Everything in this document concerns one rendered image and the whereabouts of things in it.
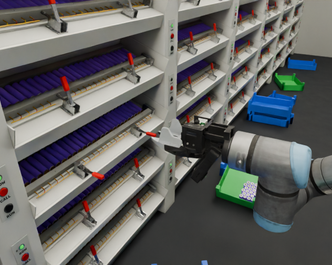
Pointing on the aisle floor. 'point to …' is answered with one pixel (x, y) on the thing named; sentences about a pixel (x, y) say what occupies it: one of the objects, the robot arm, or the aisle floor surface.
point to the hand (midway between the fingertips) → (159, 138)
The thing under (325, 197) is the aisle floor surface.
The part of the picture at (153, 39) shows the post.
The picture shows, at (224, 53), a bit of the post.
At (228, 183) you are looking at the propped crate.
